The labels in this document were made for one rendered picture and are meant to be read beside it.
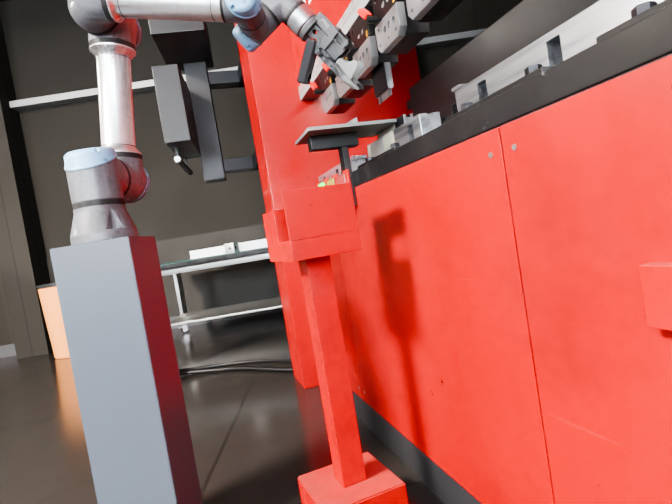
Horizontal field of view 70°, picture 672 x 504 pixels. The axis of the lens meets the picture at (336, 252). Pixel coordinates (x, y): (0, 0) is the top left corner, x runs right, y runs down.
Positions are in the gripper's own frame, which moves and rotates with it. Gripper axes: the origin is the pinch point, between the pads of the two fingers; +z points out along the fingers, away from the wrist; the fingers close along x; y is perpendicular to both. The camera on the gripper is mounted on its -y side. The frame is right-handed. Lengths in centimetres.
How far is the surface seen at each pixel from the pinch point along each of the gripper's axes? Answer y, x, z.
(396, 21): 18.7, 0.0, -3.5
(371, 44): 9.4, 15.8, -7.3
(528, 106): 24, -60, 28
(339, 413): -47, -45, 53
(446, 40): 34, 393, -21
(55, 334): -354, 165, -76
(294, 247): -25, -44, 19
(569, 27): 36, -48, 25
